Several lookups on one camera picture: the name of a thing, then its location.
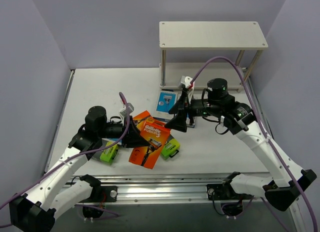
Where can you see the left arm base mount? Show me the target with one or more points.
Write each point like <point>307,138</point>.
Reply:
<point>105,193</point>

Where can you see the blue razor box right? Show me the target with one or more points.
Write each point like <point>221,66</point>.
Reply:
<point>190,121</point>

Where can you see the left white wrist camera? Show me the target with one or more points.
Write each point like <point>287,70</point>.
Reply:
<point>126,109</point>

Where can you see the orange razor box front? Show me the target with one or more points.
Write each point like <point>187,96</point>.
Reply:
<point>156,135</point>

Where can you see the blue razor box left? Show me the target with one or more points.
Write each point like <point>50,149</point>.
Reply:
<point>117,141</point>

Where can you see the black green razor box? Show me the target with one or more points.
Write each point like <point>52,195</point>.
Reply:
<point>107,155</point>
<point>171,148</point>

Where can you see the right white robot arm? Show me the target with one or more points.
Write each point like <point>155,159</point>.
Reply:
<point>287,179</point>

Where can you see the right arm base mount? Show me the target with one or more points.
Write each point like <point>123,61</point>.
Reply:
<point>225,202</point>

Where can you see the orange razor box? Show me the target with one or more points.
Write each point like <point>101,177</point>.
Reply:
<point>140,119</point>
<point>156,135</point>

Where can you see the aluminium rail frame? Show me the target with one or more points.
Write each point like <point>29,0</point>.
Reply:
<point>162,189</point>

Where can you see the white two-tier shelf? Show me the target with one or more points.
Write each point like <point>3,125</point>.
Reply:
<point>186,45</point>

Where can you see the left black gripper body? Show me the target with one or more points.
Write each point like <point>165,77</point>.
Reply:
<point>128,131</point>

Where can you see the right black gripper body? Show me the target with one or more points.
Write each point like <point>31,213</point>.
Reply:
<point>186,109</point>

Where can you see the black green razor box left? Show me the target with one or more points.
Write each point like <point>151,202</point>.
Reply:
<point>107,155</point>

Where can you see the black green razor box centre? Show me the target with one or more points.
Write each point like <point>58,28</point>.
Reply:
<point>171,148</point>

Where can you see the blue razor box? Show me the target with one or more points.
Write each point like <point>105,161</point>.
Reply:
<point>190,121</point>
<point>165,101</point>
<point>117,141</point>

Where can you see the blue razor box middle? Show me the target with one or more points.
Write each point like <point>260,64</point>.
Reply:
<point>165,101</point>

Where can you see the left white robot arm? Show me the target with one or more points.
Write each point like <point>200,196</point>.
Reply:
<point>37,208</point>

